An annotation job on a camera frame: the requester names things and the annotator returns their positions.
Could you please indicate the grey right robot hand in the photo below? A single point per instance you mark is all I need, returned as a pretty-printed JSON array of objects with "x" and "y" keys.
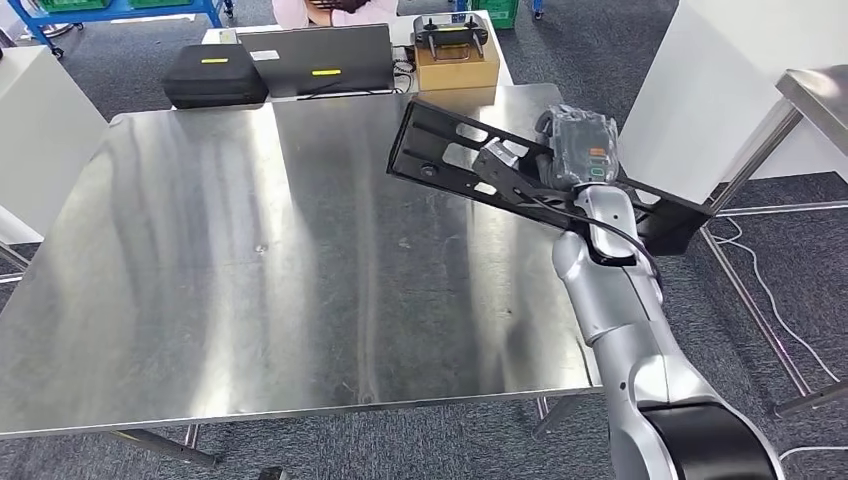
[{"x": 583, "y": 149}]

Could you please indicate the black plastic panel part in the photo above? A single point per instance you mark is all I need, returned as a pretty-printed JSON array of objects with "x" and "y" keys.
[{"x": 424, "y": 152}]

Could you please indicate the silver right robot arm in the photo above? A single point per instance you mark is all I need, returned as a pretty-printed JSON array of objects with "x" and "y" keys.
[{"x": 616, "y": 311}]

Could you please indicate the steel workbench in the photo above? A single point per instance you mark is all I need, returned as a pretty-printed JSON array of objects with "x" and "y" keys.
[{"x": 199, "y": 265}]

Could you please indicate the brown cardboard box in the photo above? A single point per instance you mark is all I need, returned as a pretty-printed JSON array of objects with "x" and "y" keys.
[{"x": 457, "y": 74}]

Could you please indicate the white box partition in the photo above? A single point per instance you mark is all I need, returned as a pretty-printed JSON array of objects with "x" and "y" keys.
[
  {"x": 715, "y": 79},
  {"x": 40, "y": 132}
]

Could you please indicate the green plastic crate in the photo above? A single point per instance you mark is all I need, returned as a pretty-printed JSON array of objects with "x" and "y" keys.
[{"x": 493, "y": 13}]

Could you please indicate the black remote controller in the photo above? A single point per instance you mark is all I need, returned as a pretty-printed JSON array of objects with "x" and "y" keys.
[{"x": 450, "y": 30}]

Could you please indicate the person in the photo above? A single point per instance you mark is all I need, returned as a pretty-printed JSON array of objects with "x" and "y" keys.
[{"x": 371, "y": 10}]

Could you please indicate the grey laptop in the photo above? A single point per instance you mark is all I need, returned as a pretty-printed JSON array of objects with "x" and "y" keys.
[{"x": 318, "y": 60}]

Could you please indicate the small pale box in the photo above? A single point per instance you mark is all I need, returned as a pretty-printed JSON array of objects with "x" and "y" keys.
[{"x": 228, "y": 36}]

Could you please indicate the black zip case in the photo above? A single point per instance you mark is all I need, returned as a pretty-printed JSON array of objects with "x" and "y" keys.
[{"x": 212, "y": 79}]

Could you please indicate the green plastic bin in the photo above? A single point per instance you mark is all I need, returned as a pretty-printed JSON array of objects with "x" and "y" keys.
[
  {"x": 73, "y": 4},
  {"x": 159, "y": 3}
]

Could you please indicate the blue rack with casters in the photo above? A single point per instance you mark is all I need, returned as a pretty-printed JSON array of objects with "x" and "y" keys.
[{"x": 119, "y": 12}]

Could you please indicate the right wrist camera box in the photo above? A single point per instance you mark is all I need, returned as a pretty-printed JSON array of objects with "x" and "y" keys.
[{"x": 497, "y": 159}]

